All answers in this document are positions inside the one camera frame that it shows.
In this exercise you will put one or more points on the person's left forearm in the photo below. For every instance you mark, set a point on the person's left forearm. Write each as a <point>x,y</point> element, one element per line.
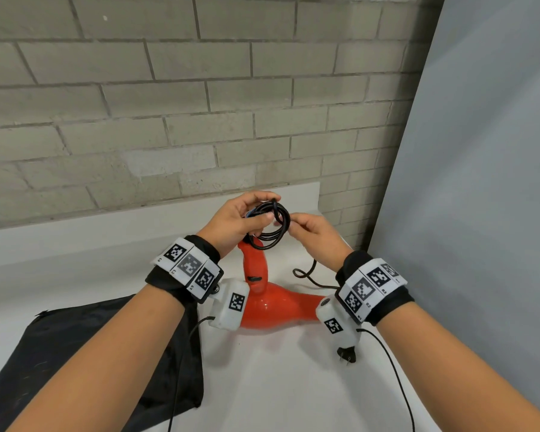
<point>103,364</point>

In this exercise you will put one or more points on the black wristband with marker tags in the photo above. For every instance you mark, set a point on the black wristband with marker tags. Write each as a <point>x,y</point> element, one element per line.
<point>189,267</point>
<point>371,285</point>

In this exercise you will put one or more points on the black fabric bag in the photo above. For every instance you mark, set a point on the black fabric bag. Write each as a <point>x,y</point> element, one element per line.
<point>49,350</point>

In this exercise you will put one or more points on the person's left hand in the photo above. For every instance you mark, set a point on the person's left hand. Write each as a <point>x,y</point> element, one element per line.
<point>227,224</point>

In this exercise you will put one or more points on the person's right forearm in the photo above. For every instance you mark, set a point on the person's right forearm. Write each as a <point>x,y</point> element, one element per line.
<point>450,373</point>

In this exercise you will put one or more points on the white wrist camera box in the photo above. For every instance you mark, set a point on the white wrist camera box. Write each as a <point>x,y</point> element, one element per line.
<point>337,326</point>
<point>231,305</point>

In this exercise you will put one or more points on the red hair dryer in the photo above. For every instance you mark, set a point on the red hair dryer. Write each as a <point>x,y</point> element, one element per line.
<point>274,305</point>

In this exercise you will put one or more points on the grey partition board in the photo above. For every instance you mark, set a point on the grey partition board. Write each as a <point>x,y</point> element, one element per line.
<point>472,175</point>

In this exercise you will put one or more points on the person's right thumb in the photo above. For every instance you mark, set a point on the person's right thumb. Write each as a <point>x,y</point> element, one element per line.
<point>301,218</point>

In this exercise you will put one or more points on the person's right hand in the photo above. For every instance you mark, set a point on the person's right hand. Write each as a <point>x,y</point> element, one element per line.
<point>320,240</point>

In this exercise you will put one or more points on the person's left thumb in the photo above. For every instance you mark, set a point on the person's left thumb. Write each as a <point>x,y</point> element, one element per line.
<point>258,224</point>

